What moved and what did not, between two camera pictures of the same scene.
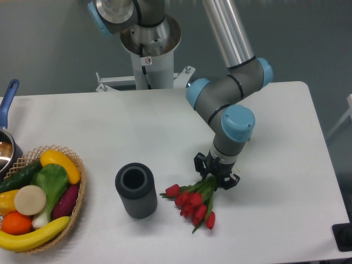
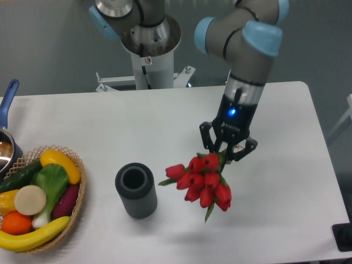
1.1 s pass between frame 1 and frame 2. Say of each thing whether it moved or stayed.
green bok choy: stayed
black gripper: moved
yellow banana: stayed
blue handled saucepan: stayed
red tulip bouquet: moved
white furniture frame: stayed
